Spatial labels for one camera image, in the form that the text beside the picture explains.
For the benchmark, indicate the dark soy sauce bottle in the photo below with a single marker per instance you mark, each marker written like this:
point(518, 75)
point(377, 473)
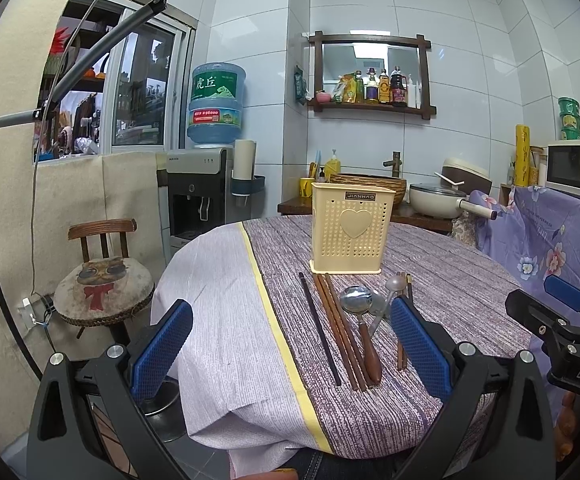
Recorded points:
point(398, 88)

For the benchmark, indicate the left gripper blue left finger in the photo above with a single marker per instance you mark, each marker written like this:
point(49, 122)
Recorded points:
point(153, 354)

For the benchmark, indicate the brass faucet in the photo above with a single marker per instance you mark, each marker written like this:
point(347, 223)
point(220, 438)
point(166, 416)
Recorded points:
point(394, 164)

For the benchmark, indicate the yellow soap bottle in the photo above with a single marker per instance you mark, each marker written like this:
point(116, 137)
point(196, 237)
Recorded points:
point(332, 167)

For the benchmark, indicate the grey plastic spoon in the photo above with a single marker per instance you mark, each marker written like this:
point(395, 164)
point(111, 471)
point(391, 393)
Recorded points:
point(395, 285)

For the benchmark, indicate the green stacked cups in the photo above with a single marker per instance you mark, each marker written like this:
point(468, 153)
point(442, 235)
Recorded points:
point(569, 118)

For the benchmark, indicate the right hand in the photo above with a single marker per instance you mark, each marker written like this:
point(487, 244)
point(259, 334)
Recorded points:
point(565, 426)

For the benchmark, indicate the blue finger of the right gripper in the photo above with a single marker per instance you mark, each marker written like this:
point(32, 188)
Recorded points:
point(563, 291)

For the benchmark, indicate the wooden chair with cushion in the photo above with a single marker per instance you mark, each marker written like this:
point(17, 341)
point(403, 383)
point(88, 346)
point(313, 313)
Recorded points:
point(108, 287)

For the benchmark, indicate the cream frying pan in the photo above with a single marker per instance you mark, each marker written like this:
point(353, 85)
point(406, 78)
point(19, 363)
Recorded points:
point(443, 203)

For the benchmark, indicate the black chopstick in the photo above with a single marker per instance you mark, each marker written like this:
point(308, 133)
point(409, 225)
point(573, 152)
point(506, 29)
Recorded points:
point(320, 332)

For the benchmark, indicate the blue water bottle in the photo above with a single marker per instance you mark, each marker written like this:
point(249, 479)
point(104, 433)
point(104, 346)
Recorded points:
point(215, 108)

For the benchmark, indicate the cream perforated utensil holder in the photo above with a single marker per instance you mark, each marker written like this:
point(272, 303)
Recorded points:
point(349, 228)

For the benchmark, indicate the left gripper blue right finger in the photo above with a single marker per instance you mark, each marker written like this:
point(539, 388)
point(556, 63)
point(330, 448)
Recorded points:
point(430, 363)

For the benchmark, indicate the purple floral cloth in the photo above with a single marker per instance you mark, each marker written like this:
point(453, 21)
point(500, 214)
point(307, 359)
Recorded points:
point(535, 235)

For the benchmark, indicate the steel spoon wooden handle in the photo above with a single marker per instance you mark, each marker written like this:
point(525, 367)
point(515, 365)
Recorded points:
point(357, 300)

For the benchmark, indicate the yellow mug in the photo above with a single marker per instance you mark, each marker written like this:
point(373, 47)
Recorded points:
point(306, 187)

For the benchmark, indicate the white microwave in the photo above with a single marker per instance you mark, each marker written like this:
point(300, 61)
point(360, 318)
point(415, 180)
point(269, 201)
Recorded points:
point(563, 166)

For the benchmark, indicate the black water dispenser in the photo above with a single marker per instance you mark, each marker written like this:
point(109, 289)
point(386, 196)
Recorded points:
point(198, 187)

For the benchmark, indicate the purple striped tablecloth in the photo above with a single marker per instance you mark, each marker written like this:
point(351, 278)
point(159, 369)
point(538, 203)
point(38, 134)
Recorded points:
point(261, 374)

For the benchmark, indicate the yellow foil roll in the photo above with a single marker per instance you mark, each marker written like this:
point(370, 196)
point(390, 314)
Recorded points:
point(522, 156)

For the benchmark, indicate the paper cup stack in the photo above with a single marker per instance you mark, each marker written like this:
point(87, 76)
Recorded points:
point(244, 153)

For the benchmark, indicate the dark wooden wall shelf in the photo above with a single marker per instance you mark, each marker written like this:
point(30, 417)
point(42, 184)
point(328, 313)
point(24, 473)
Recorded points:
point(354, 71)

